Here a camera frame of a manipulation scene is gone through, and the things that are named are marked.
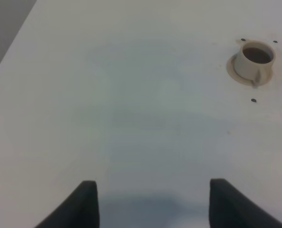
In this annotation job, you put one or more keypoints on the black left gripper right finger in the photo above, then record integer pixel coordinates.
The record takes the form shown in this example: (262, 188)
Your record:
(229, 208)

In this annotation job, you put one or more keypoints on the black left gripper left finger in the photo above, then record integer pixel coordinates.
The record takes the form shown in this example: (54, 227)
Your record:
(79, 210)

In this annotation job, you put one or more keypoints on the beige left cup saucer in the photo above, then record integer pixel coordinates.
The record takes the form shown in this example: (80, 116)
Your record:
(237, 78)

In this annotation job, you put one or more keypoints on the beige left teacup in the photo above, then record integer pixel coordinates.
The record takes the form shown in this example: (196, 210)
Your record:
(254, 62)

